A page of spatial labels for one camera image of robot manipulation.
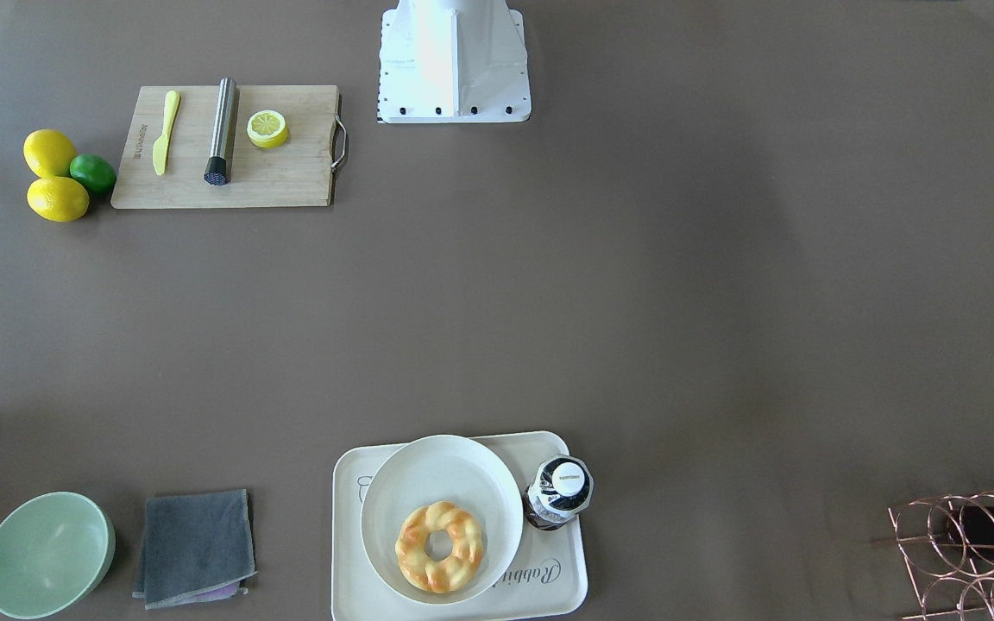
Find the twisted glazed donut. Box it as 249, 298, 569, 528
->
395, 500, 485, 594

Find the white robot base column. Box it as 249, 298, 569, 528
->
376, 1, 532, 123

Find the tea bottle on tray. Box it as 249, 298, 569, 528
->
522, 455, 595, 531

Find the cream rabbit tray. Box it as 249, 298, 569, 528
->
331, 444, 588, 620

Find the wooden cutting board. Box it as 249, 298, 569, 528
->
110, 84, 342, 210

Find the half lemon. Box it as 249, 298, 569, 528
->
246, 110, 289, 149

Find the steel muddler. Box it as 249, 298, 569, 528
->
204, 76, 237, 187

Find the yellow plastic knife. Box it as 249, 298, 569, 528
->
151, 90, 181, 176

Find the grey folded cloth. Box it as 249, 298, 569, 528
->
133, 488, 257, 610

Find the green lime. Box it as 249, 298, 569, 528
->
68, 154, 117, 196

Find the yellow lemon near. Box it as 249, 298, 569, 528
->
27, 177, 91, 223

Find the yellow lemon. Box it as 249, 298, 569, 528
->
22, 129, 78, 179
27, 177, 91, 223

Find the yellow lemon far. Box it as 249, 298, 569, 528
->
22, 129, 78, 179

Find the mint green bowl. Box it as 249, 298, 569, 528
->
0, 492, 116, 620

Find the copper wire bottle rack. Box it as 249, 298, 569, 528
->
881, 490, 994, 620

